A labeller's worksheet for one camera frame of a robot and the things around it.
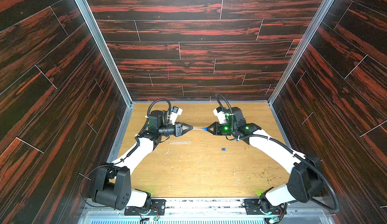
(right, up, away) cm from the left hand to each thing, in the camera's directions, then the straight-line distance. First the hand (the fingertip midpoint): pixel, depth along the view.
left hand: (192, 129), depth 77 cm
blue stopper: (+20, -14, +17) cm, 30 cm away
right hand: (+9, +1, +5) cm, 10 cm away
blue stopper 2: (+7, 0, +2) cm, 7 cm away
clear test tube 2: (-8, -11, +22) cm, 26 cm away
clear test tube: (+3, +1, +1) cm, 3 cm away
